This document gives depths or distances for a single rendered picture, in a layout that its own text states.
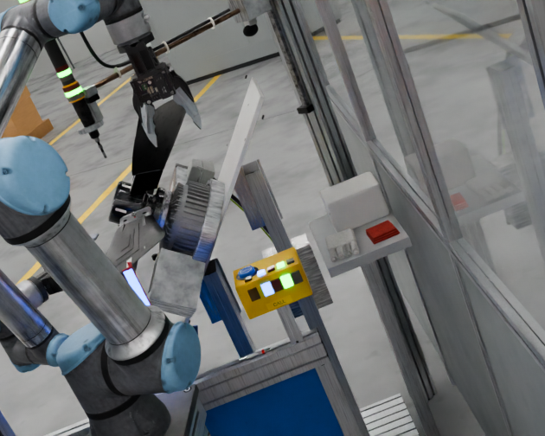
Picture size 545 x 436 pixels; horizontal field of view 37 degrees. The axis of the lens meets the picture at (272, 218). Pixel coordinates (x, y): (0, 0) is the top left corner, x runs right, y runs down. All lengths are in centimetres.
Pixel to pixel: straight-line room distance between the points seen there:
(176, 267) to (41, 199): 109
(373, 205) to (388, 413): 87
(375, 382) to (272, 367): 130
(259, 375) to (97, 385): 63
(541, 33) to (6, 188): 71
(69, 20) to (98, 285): 45
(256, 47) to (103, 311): 827
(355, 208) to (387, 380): 104
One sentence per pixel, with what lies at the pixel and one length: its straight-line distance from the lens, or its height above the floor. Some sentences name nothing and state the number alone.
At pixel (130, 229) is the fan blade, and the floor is 119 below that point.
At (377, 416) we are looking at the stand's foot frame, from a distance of 297.
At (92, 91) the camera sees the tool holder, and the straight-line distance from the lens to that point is 216.
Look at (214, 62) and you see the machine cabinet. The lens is 971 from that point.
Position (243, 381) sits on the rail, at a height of 82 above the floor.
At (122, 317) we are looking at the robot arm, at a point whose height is 133.
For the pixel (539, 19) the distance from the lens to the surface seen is 86.
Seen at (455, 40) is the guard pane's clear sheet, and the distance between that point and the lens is 124.
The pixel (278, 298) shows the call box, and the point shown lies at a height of 101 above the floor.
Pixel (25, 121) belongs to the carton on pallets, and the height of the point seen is 28.
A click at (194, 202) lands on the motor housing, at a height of 115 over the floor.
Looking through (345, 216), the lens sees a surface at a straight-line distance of 240.
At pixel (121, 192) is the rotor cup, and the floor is 125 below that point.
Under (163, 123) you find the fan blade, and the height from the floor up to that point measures 139.
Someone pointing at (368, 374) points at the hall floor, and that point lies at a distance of 333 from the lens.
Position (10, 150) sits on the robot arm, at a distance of 118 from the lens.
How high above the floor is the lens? 186
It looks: 22 degrees down
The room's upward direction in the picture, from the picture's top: 23 degrees counter-clockwise
